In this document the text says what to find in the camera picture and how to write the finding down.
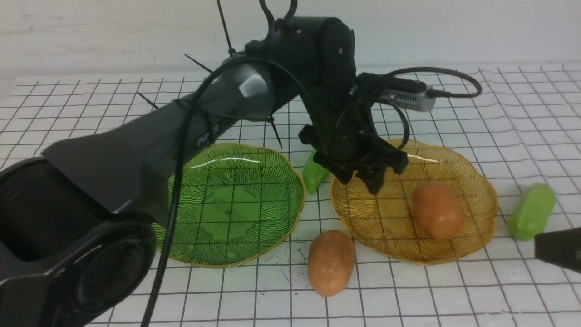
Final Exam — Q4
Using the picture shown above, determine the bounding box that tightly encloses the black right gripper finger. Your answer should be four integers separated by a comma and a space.
356, 166, 387, 195

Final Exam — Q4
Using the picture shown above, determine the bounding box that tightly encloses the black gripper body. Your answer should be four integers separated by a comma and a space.
299, 73, 409, 174

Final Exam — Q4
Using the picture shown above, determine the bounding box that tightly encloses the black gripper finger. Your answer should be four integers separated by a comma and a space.
325, 163, 359, 184

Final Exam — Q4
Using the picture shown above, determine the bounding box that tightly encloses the pointed green cucumber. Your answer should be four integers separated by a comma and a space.
302, 149, 330, 195

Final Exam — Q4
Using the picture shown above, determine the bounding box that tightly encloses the orange potato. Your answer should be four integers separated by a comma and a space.
307, 230, 356, 297
412, 181, 465, 241

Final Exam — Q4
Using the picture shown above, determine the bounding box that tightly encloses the blunt green cucumber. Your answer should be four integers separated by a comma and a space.
507, 183, 556, 241

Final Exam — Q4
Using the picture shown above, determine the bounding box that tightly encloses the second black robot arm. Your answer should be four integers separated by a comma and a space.
534, 227, 581, 273

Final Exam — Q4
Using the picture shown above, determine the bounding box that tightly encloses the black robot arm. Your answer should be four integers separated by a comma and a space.
1, 14, 408, 327

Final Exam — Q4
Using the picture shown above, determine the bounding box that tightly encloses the amber glass plate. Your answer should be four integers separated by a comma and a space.
330, 139, 499, 265

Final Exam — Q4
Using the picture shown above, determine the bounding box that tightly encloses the green glass plate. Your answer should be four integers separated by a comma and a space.
169, 143, 306, 268

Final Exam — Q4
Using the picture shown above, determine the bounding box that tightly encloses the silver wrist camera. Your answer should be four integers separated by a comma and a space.
377, 77, 436, 112

